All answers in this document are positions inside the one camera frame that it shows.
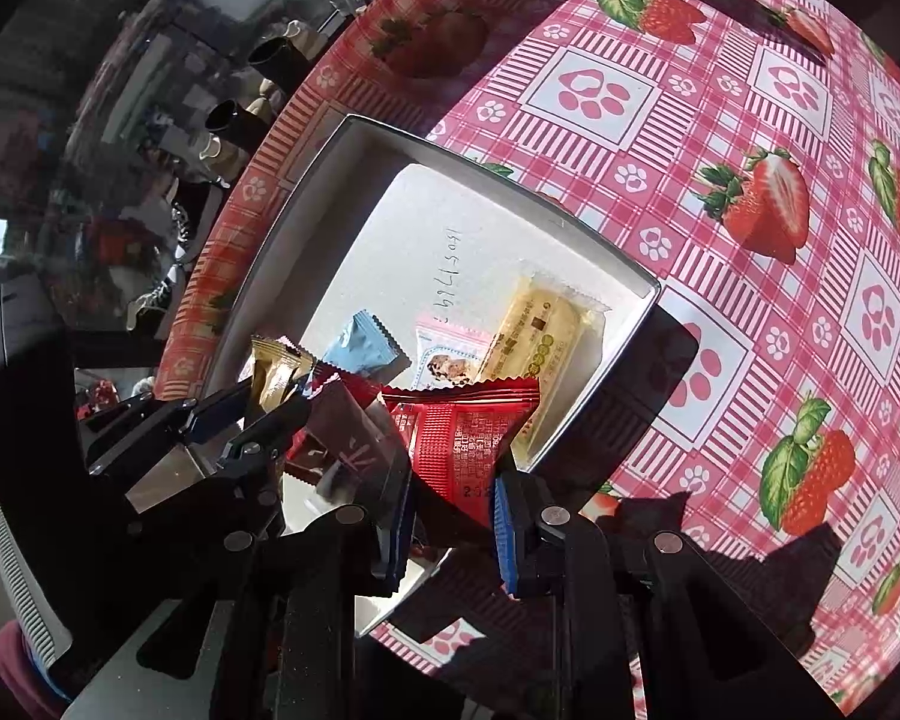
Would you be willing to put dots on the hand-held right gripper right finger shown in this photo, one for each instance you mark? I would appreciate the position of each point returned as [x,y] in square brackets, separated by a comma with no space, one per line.
[506,540]

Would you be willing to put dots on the red snack packet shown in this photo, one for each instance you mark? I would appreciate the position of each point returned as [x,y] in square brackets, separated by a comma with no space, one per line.
[457,435]
[345,450]

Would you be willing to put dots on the gold snack packet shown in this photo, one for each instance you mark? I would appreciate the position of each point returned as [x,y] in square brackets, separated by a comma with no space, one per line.
[274,375]

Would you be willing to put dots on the strawberry print tablecloth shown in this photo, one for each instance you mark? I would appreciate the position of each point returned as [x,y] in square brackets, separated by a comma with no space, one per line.
[720,165]

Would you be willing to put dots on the clear biscuit packet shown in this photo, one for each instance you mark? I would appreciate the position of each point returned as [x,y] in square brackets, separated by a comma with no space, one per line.
[540,330]

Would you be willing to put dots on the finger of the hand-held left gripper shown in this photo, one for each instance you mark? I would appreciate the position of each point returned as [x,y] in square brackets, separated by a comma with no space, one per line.
[270,435]
[221,412]

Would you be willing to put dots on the blue snack packet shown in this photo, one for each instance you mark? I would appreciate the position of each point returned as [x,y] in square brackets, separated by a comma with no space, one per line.
[360,349]

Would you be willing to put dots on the white cardboard box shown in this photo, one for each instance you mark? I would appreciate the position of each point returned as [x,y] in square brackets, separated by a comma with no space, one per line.
[435,225]

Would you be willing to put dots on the pink cloth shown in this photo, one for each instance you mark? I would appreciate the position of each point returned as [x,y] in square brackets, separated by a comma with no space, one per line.
[4,664]

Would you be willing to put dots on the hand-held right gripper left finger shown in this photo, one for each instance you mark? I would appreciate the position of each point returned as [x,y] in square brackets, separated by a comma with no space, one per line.
[402,540]

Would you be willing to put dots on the black tube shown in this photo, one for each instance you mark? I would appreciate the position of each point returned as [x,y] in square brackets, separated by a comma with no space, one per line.
[274,60]
[229,120]

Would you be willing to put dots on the white snack packet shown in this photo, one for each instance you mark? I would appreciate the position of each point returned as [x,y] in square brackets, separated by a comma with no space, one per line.
[446,361]

